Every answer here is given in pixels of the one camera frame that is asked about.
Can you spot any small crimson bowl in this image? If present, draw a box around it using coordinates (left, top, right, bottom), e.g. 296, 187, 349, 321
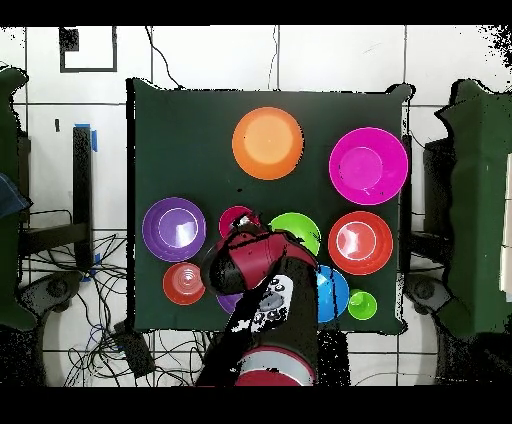
218, 205, 257, 240

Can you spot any green bowl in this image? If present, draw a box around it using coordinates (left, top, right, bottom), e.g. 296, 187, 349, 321
268, 211, 322, 257

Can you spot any purple bowl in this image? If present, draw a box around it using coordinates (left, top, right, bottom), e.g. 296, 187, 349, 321
141, 196, 208, 264
215, 292, 245, 316

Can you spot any small red-orange bowl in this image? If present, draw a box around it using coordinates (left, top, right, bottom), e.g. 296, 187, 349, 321
161, 261, 208, 307

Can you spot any dark green tablecloth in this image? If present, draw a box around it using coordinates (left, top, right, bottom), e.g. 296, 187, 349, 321
125, 77, 415, 335

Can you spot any blue bowl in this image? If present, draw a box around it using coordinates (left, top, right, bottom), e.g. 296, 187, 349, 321
315, 264, 350, 324

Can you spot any pink bowl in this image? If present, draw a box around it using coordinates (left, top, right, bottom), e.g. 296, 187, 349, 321
328, 126, 410, 206

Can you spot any large red-orange bowl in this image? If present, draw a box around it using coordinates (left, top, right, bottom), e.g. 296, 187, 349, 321
327, 210, 395, 277

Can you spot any green cup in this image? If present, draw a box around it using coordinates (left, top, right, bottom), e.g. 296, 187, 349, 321
346, 288, 378, 322

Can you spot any black bench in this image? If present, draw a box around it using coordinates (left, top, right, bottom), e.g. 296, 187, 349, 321
17, 125, 94, 273

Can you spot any black power brick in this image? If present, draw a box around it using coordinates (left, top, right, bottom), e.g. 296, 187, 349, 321
112, 320, 156, 379

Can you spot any blue tape strip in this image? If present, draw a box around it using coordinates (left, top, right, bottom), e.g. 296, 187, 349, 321
73, 122, 99, 153

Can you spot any green cloth side table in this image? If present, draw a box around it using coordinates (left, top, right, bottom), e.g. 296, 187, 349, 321
0, 65, 39, 333
435, 78, 512, 341

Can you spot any white box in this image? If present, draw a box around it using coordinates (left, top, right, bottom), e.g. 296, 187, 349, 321
498, 151, 512, 303

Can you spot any tangle of cables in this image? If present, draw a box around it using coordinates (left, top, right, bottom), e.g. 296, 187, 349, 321
17, 209, 213, 387

